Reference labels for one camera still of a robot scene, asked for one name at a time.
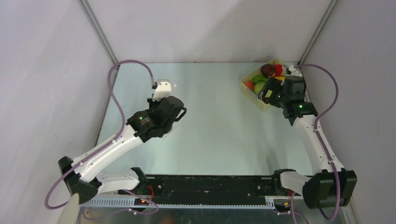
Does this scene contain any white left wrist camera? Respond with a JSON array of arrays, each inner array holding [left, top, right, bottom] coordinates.
[[151, 79, 177, 102]]

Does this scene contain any green toy pepper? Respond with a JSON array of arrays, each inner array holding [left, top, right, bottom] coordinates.
[[251, 76, 267, 85]]

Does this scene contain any green toy cabbage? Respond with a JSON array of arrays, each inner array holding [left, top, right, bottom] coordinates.
[[254, 82, 266, 95]]

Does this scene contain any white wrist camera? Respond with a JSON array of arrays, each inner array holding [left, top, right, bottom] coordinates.
[[286, 65, 303, 77], [151, 79, 177, 102]]

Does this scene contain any red toy pepper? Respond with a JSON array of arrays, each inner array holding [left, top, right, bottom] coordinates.
[[274, 64, 283, 77]]

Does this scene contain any cream perforated plastic basket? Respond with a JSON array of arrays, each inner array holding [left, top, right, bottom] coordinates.
[[240, 59, 289, 111]]

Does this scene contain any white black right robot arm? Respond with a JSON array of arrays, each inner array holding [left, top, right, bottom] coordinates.
[[258, 76, 357, 209]]

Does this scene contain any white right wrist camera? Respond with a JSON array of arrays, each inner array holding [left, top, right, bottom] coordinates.
[[286, 65, 303, 77]]

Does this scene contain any dark red toy fruit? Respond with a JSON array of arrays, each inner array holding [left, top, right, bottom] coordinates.
[[260, 64, 277, 78]]

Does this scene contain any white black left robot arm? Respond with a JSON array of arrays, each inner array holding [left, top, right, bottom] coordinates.
[[58, 96, 187, 204]]

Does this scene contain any yellow toy banana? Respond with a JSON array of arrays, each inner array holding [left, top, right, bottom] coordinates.
[[275, 76, 285, 81]]

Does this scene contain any clear zip top bag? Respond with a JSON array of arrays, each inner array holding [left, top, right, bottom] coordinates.
[[162, 121, 179, 139]]

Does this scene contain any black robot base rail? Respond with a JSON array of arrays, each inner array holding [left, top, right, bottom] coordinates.
[[131, 175, 289, 206]]

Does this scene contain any orange red toy fruit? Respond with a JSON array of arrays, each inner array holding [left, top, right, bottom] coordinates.
[[244, 81, 255, 91]]

